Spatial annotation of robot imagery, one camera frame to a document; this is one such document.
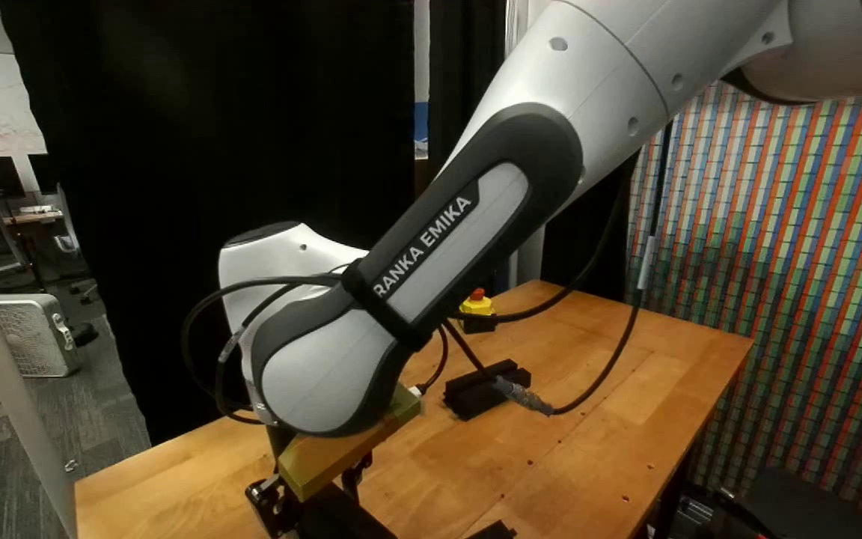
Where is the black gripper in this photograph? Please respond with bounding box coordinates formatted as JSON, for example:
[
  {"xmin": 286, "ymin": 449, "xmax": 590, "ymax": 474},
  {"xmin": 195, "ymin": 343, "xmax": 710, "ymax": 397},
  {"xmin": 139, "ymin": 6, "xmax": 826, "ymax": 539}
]
[{"xmin": 295, "ymin": 455, "xmax": 395, "ymax": 539}]

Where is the black notched piece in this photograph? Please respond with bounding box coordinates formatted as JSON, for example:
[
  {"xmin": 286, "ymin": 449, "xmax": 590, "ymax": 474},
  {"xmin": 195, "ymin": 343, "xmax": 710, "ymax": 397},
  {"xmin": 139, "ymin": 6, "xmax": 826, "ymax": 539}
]
[
  {"xmin": 443, "ymin": 359, "xmax": 530, "ymax": 398},
  {"xmin": 244, "ymin": 479, "xmax": 298, "ymax": 539}
]

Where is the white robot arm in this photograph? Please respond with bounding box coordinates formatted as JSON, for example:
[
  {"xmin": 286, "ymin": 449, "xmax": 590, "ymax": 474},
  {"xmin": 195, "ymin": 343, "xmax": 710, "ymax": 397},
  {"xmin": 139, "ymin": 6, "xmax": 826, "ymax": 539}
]
[{"xmin": 217, "ymin": 0, "xmax": 862, "ymax": 455}]

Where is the black rectangular block piece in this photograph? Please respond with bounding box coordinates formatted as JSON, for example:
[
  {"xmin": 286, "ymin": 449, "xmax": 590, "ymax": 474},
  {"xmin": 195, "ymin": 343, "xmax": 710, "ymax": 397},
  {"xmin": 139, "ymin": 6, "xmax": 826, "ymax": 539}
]
[{"xmin": 443, "ymin": 379, "xmax": 524, "ymax": 422}]

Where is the yellow red emergency stop button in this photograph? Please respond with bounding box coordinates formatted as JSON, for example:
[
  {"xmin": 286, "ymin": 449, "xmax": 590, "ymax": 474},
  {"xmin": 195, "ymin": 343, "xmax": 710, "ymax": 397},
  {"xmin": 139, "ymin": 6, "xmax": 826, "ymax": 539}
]
[{"xmin": 457, "ymin": 287, "xmax": 496, "ymax": 332}]

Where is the white box appliance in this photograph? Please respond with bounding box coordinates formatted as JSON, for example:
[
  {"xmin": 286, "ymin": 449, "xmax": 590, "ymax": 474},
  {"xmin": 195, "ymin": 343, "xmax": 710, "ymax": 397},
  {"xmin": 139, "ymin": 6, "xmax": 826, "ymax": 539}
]
[{"xmin": 0, "ymin": 295, "xmax": 77, "ymax": 382}]

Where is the black curtain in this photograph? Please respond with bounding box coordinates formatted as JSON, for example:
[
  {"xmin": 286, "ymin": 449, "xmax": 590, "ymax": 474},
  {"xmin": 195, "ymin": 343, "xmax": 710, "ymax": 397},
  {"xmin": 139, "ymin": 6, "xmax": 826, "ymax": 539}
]
[{"xmin": 0, "ymin": 0, "xmax": 412, "ymax": 443}]

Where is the colourful patterned panel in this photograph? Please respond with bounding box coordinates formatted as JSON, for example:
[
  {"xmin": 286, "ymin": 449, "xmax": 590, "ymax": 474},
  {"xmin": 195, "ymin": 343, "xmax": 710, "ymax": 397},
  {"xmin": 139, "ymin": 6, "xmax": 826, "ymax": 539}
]
[{"xmin": 632, "ymin": 84, "xmax": 862, "ymax": 509}]

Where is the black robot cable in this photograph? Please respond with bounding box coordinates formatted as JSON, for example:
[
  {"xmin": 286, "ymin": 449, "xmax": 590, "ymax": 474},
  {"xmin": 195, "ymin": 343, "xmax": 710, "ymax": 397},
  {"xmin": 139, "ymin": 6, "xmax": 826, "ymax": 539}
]
[{"xmin": 177, "ymin": 178, "xmax": 651, "ymax": 422}]

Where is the white metal frame post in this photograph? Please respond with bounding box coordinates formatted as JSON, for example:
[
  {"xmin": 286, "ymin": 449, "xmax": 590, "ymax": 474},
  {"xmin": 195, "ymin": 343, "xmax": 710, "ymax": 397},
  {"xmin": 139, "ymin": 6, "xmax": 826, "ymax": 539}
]
[{"xmin": 0, "ymin": 332, "xmax": 77, "ymax": 539}]

